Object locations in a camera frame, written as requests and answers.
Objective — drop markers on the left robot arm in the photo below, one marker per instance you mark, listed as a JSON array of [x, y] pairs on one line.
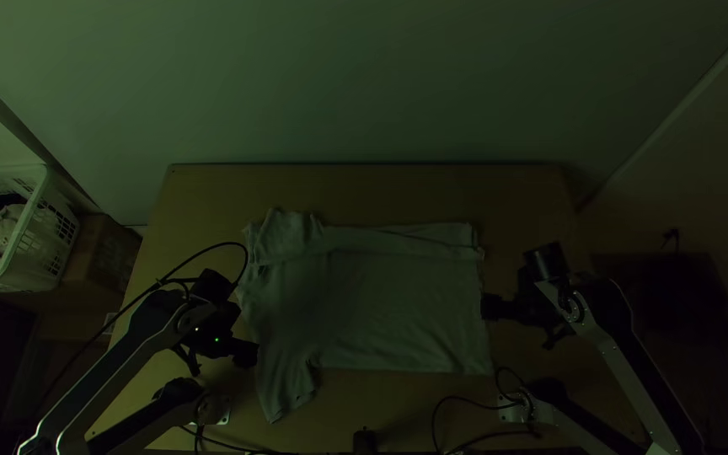
[[117, 354]]

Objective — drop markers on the heap of clothes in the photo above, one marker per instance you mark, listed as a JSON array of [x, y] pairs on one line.
[[4, 230]]

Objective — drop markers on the brown cardboard box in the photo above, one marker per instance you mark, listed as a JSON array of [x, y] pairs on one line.
[[102, 253]]

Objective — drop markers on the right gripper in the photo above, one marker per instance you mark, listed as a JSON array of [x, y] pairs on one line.
[[504, 308]]

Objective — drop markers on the grey t-shirt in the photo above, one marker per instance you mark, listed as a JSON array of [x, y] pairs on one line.
[[376, 303]]

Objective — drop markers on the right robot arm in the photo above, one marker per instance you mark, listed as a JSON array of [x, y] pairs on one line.
[[617, 354]]

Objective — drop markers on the white laundry basket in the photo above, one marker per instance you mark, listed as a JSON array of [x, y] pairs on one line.
[[42, 246]]

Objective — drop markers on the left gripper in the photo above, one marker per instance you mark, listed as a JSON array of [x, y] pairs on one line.
[[237, 351]]

